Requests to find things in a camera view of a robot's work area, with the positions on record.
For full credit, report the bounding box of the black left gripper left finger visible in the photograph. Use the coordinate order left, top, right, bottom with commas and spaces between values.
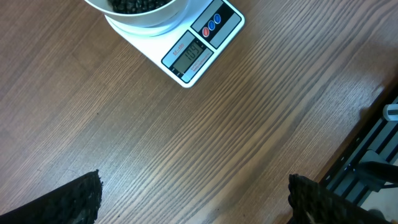
1, 170, 103, 224

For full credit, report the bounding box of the white digital kitchen scale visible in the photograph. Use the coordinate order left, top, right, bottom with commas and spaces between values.
107, 0, 245, 88

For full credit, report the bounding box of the white bowl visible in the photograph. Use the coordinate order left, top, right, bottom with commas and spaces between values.
85, 0, 188, 27

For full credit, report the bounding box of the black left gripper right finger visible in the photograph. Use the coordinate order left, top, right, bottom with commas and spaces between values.
288, 174, 390, 224

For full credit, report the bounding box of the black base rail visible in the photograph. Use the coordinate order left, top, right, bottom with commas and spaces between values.
320, 94, 397, 206

